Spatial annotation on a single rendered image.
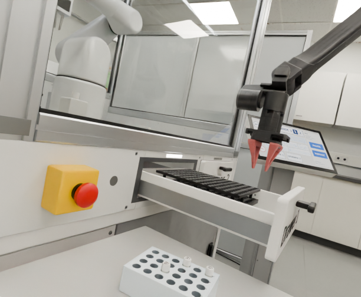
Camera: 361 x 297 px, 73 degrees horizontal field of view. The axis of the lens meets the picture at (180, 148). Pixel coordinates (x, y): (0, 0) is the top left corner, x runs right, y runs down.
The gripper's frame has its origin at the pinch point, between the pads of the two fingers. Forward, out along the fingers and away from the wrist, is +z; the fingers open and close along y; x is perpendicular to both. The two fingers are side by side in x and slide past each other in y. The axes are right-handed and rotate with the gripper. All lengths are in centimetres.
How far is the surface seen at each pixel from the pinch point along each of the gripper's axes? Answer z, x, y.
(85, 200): 10.9, -40.9, -13.7
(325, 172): -4, 93, 11
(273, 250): 12.9, -20.8, 11.0
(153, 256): 17.8, -32.7, -4.5
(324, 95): -112, 315, -22
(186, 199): 10.2, -19.8, -8.1
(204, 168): 5.2, 10.2, -20.7
